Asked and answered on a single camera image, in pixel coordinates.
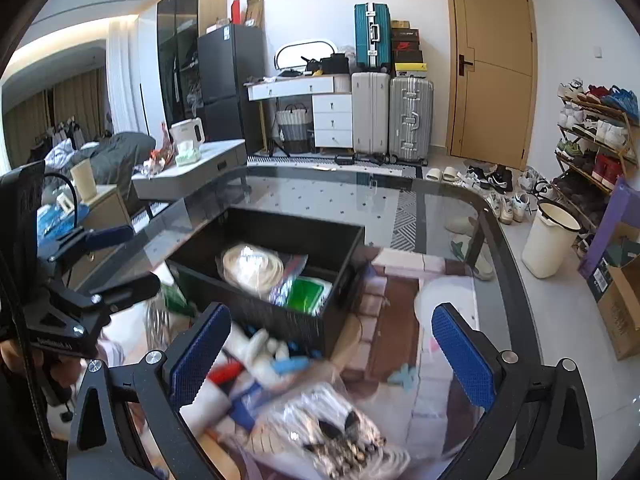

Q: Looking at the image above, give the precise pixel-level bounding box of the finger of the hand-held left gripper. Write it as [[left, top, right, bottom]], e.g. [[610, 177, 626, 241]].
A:
[[60, 272, 162, 333], [37, 225, 135, 264]]

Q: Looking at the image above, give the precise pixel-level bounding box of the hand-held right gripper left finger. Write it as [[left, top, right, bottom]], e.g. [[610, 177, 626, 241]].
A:
[[55, 302, 241, 480]]

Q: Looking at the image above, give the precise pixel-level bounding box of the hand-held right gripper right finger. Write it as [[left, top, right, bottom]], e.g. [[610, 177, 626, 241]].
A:
[[431, 302, 601, 480]]

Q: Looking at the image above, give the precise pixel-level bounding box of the red white plastic packet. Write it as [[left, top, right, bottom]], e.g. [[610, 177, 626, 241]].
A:
[[187, 357, 253, 433]]

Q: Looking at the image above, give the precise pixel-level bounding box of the white blue plush toy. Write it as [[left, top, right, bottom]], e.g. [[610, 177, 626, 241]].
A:
[[244, 326, 312, 388]]

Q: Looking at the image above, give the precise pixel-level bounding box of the black cardboard box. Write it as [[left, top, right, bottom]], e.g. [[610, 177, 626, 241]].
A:
[[165, 206, 367, 359]]

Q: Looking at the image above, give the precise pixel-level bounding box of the clear bag of white cables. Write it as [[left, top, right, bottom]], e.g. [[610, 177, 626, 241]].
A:
[[247, 382, 418, 480]]

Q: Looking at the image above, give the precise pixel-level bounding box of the person's left forearm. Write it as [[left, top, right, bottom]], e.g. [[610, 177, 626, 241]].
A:
[[0, 367, 56, 480]]

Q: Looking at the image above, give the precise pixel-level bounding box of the person's left hand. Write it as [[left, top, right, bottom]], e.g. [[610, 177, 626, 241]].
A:
[[0, 337, 88, 406]]

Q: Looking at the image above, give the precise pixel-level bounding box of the beige container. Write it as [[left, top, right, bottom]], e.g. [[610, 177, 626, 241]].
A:
[[69, 159, 97, 202]]

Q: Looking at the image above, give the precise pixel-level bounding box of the cartoon printed table mat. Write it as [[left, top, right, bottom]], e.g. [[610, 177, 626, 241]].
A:
[[95, 247, 501, 480]]

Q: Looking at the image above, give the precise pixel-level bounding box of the dark grey blanket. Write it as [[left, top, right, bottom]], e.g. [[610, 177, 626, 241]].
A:
[[89, 132, 159, 187]]

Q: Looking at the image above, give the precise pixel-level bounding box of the red snack bag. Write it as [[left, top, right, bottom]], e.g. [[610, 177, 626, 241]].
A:
[[142, 146, 174, 177]]

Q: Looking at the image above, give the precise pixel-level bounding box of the green slipper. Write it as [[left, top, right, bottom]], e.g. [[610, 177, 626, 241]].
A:
[[450, 240, 497, 282]]

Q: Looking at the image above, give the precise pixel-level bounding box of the grey cabinet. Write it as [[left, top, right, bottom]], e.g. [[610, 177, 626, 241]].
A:
[[132, 140, 249, 201]]

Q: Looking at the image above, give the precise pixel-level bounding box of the green tissue pack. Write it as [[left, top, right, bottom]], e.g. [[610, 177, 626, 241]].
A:
[[174, 142, 203, 166]]

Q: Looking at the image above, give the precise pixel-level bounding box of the green packet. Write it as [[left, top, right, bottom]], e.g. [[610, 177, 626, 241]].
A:
[[284, 275, 334, 317]]

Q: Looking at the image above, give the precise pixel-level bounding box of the white electric kettle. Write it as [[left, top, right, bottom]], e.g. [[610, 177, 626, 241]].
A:
[[169, 117, 206, 155]]

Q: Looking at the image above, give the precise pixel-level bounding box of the beige slipper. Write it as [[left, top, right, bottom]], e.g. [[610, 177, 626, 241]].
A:
[[444, 215, 482, 237]]

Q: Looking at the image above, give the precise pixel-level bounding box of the brown curtain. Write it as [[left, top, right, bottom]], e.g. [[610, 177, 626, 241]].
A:
[[4, 67, 109, 142]]

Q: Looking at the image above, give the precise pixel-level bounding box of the white bucket dark rim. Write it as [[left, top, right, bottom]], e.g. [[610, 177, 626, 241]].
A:
[[521, 199, 584, 280]]

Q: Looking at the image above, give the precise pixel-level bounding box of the white curtain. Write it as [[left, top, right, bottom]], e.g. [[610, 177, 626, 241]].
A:
[[105, 15, 152, 137]]

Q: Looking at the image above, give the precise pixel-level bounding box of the open cardboard carton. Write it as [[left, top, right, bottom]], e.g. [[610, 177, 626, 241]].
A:
[[594, 222, 640, 362]]

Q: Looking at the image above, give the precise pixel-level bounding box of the pile of sneakers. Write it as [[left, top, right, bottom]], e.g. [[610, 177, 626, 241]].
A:
[[464, 160, 553, 226]]

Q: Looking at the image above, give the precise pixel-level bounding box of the white slippers pair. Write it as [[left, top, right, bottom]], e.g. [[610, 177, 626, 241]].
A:
[[425, 165, 469, 184]]

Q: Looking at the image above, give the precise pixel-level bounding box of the purple board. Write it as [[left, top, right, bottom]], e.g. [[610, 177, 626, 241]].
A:
[[577, 176, 640, 282]]

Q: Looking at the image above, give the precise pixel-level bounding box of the black fridge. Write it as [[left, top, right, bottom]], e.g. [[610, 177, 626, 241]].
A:
[[196, 23, 269, 144]]

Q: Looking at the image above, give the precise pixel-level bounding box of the dotted patterned rug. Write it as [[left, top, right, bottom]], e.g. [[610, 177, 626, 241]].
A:
[[247, 152, 427, 252]]

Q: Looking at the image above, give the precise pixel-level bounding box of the dark glass wardrobe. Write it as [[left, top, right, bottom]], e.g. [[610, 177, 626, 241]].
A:
[[156, 0, 229, 122]]

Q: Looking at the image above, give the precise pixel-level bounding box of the striped woven basket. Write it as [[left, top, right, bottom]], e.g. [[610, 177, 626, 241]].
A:
[[275, 103, 314, 154]]

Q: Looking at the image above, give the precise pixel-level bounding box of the silver suitcase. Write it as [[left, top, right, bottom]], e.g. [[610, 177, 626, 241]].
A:
[[388, 76, 435, 166]]

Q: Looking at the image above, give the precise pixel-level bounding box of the white desk with drawers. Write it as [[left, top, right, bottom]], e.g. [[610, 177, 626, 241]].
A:
[[247, 75, 354, 152]]

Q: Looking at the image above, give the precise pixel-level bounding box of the white suitcase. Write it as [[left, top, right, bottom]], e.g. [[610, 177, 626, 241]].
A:
[[351, 71, 391, 157]]

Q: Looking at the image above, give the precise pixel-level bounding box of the wooden shoe rack with shoes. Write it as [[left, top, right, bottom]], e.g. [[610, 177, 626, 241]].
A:
[[556, 77, 640, 246]]

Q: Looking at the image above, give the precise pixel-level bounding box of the oval mirror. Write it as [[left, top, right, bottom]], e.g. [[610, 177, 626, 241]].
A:
[[275, 37, 341, 74]]

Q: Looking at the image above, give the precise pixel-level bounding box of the brown flat carton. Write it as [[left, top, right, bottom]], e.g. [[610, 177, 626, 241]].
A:
[[244, 0, 266, 29]]

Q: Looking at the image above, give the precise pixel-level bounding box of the black bag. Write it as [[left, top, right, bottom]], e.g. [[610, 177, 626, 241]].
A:
[[320, 52, 350, 76]]

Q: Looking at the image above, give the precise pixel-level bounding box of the wooden door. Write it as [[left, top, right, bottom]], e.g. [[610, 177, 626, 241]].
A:
[[443, 0, 535, 171]]

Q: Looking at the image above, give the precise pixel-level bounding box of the black shoe box red logo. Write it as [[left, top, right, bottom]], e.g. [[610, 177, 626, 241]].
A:
[[390, 28, 422, 52]]

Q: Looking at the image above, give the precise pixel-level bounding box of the teal suitcase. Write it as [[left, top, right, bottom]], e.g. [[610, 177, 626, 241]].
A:
[[354, 2, 392, 74]]

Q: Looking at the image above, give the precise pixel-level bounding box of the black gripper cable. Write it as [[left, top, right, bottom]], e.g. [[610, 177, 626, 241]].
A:
[[44, 172, 81, 233]]

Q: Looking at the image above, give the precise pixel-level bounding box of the white coiled cable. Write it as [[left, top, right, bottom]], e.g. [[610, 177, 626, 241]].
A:
[[221, 242, 289, 302]]

